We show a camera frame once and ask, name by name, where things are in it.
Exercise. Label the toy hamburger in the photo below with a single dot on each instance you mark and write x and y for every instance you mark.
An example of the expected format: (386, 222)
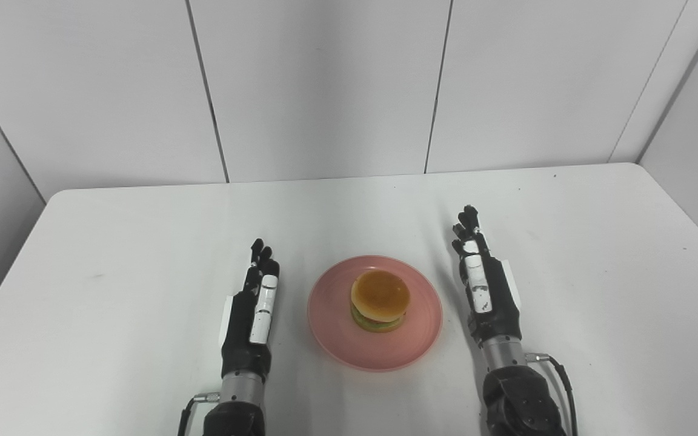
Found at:
(380, 300)

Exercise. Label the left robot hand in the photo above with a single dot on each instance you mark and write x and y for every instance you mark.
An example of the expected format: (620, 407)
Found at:
(252, 327)

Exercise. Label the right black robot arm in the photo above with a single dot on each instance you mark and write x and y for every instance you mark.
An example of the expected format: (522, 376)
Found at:
(515, 387)

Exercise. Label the pink plate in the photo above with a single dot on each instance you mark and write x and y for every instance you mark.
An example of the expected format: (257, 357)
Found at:
(337, 327)

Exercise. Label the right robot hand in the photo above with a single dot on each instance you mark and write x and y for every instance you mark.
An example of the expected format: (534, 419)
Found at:
(485, 290)

